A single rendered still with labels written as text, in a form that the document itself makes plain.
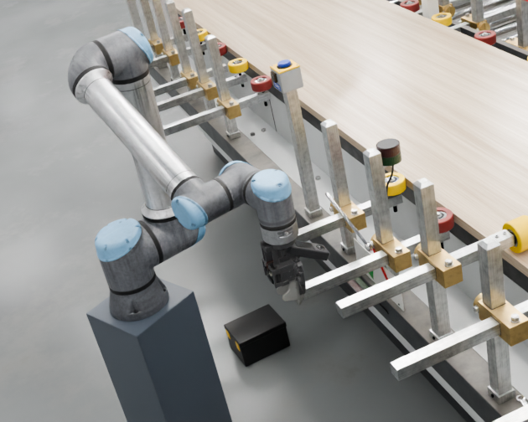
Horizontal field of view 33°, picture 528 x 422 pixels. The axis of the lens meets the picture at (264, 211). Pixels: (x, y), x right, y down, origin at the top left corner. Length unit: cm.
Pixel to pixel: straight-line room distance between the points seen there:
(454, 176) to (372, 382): 98
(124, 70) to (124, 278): 64
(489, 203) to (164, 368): 113
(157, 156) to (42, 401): 164
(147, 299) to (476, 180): 105
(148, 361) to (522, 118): 137
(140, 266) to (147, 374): 35
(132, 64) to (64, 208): 247
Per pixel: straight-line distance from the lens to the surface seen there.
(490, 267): 189
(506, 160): 263
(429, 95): 307
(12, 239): 479
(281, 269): 219
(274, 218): 211
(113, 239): 270
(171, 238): 274
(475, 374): 221
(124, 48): 249
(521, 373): 232
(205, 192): 214
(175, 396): 293
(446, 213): 240
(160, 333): 279
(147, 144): 224
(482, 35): 349
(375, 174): 227
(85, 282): 421
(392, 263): 234
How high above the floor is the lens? 219
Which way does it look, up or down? 30 degrees down
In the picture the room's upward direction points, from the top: 13 degrees counter-clockwise
